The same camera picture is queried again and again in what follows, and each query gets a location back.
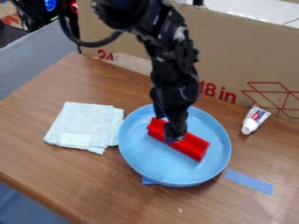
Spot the red plastic block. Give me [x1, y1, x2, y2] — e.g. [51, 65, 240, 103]
[147, 117, 211, 162]

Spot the blue tape strip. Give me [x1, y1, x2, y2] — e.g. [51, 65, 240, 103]
[224, 169, 274, 195]

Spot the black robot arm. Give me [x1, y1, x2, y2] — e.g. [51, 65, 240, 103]
[91, 0, 200, 144]

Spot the blue plate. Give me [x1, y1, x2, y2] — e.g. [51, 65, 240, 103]
[117, 104, 231, 187]

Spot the black computer with lights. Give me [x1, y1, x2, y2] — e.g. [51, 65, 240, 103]
[9, 0, 80, 38]

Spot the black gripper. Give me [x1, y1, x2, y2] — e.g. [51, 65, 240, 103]
[149, 62, 200, 144]

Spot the cardboard box wall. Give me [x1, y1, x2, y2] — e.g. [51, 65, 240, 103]
[77, 0, 299, 123]

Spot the white toothpaste tube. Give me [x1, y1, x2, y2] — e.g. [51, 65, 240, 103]
[240, 106, 271, 135]

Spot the blue tape under plate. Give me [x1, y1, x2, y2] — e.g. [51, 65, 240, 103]
[141, 176, 157, 185]

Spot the light blue folded cloth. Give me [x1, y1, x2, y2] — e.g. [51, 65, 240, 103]
[43, 101, 124, 155]

